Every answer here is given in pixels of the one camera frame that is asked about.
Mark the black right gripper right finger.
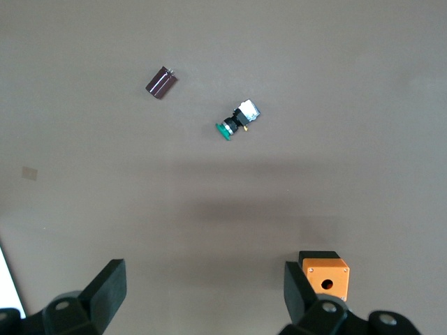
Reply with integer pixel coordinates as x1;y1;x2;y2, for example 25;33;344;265
279;261;354;335

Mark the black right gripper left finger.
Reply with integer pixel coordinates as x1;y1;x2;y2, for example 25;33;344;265
41;258;128;335

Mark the white flat panel edge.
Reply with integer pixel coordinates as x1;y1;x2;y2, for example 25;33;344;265
0;244;27;319

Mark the dark maroon cylindrical capacitor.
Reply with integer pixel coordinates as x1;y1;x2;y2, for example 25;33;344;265
145;66;179;101

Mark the orange button enclosure box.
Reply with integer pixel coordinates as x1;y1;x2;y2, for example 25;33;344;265
298;251;351;303

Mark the green mushroom push button switch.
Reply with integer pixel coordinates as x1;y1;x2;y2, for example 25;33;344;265
214;98;261;143

